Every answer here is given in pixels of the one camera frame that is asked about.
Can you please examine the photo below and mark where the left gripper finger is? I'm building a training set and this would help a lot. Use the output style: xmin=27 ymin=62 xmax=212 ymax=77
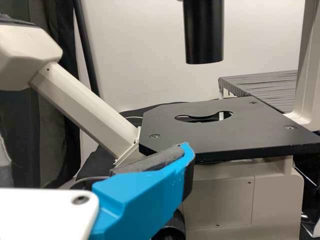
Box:
xmin=91 ymin=141 xmax=196 ymax=240

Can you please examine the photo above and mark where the black pole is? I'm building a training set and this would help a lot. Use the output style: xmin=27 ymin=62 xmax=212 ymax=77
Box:
xmin=73 ymin=0 xmax=101 ymax=98

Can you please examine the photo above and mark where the cream microscope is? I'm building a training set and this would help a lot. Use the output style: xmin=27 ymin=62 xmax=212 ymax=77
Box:
xmin=0 ymin=0 xmax=320 ymax=240

